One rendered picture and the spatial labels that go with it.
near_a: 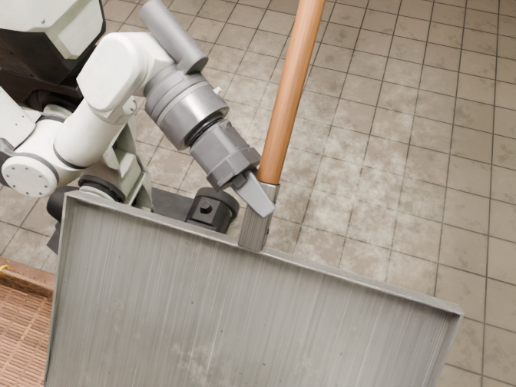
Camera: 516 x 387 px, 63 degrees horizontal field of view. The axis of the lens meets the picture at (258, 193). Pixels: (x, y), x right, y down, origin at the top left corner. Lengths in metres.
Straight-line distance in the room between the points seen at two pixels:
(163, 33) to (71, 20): 0.31
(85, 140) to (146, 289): 0.23
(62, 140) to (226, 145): 0.28
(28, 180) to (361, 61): 2.15
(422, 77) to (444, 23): 0.52
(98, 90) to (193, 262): 0.26
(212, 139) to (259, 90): 1.86
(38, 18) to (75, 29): 0.10
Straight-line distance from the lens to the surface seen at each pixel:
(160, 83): 0.54
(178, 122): 0.52
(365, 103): 2.37
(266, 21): 2.80
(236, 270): 0.59
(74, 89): 0.92
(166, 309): 0.65
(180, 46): 0.54
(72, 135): 0.67
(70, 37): 0.84
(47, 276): 1.31
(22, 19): 0.76
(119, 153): 1.26
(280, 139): 0.52
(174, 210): 1.76
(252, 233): 0.54
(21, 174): 0.71
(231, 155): 0.49
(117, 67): 0.55
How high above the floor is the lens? 1.69
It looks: 59 degrees down
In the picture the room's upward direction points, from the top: straight up
